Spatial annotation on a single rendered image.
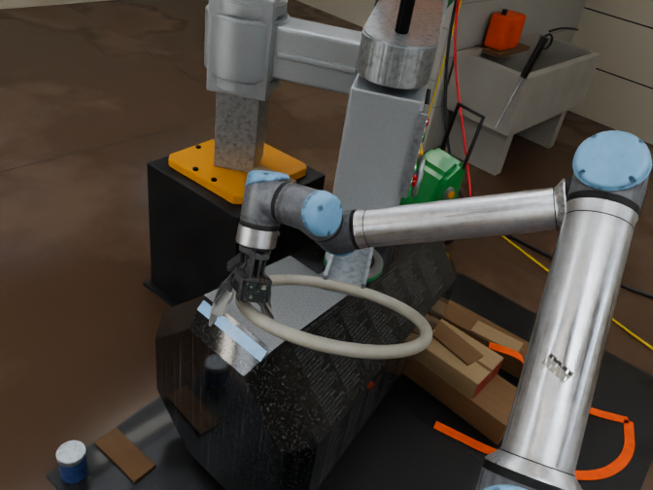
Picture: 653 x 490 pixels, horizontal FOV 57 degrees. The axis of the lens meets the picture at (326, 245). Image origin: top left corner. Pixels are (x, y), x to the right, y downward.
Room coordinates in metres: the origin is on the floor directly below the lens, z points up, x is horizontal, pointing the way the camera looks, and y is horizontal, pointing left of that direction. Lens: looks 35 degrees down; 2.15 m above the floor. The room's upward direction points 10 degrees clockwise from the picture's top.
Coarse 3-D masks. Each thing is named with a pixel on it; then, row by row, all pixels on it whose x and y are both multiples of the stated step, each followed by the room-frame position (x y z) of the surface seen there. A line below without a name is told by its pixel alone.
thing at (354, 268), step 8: (368, 248) 1.57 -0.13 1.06; (336, 256) 1.50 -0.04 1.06; (344, 256) 1.51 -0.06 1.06; (352, 256) 1.51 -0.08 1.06; (360, 256) 1.52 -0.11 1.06; (368, 256) 1.47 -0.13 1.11; (328, 264) 1.39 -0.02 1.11; (336, 264) 1.45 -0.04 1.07; (344, 264) 1.46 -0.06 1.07; (352, 264) 1.47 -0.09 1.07; (360, 264) 1.47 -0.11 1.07; (368, 264) 1.42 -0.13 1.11; (328, 272) 1.37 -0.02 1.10; (336, 272) 1.41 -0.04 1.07; (344, 272) 1.42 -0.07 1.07; (352, 272) 1.43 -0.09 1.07; (360, 272) 1.43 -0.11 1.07; (344, 280) 1.38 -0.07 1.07; (352, 280) 1.39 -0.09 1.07; (360, 280) 1.40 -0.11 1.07
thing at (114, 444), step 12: (120, 432) 1.49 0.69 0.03; (96, 444) 1.41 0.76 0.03; (108, 444) 1.42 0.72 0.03; (120, 444) 1.43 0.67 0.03; (132, 444) 1.44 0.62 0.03; (108, 456) 1.37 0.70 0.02; (120, 456) 1.38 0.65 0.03; (132, 456) 1.39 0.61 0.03; (144, 456) 1.40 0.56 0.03; (120, 468) 1.33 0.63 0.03; (132, 468) 1.34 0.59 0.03; (144, 468) 1.35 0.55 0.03; (132, 480) 1.29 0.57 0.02
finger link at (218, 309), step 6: (228, 294) 1.02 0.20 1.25; (222, 300) 1.02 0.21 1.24; (228, 300) 1.01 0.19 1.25; (216, 306) 1.01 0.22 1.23; (222, 306) 1.00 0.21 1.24; (210, 312) 1.00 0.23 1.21; (216, 312) 0.99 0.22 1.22; (222, 312) 0.98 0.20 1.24; (210, 318) 0.99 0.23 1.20; (216, 318) 1.00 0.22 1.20; (210, 324) 0.99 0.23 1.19
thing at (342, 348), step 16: (336, 288) 1.32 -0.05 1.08; (352, 288) 1.32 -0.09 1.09; (240, 304) 1.03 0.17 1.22; (384, 304) 1.28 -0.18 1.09; (400, 304) 1.25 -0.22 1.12; (256, 320) 0.97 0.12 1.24; (272, 320) 0.96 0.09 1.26; (416, 320) 1.17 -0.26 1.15; (288, 336) 0.92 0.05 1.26; (304, 336) 0.91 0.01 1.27; (320, 336) 0.92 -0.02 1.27; (336, 352) 0.90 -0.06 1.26; (352, 352) 0.90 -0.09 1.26; (368, 352) 0.91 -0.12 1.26; (384, 352) 0.92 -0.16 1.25; (400, 352) 0.95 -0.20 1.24; (416, 352) 0.98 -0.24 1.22
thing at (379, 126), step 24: (360, 96) 1.69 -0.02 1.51; (384, 96) 1.68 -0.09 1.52; (408, 96) 1.69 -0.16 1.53; (360, 120) 1.69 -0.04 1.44; (384, 120) 1.68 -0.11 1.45; (408, 120) 1.67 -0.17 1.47; (360, 144) 1.68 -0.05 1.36; (384, 144) 1.68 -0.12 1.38; (408, 144) 1.67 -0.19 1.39; (336, 168) 1.70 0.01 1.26; (360, 168) 1.68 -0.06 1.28; (384, 168) 1.68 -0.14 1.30; (336, 192) 1.69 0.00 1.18; (360, 192) 1.68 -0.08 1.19; (384, 192) 1.67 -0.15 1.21
